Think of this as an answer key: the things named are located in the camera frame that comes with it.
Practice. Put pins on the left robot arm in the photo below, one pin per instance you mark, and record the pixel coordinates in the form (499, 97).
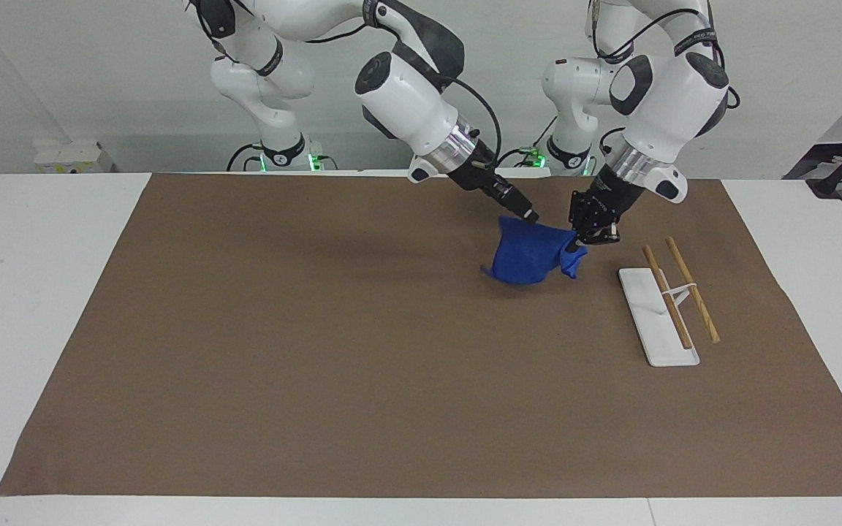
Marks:
(673, 95)

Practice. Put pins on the blue towel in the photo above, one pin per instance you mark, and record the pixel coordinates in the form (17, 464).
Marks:
(527, 256)

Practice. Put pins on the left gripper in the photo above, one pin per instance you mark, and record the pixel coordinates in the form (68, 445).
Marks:
(609, 196)

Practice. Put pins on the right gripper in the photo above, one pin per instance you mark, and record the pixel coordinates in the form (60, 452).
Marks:
(481, 172)

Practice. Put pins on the white box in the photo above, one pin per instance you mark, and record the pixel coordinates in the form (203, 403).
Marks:
(70, 157)

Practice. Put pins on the white rack with wooden rods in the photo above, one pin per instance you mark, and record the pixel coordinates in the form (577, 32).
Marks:
(658, 321)

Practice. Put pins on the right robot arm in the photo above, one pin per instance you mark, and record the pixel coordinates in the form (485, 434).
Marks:
(414, 98)

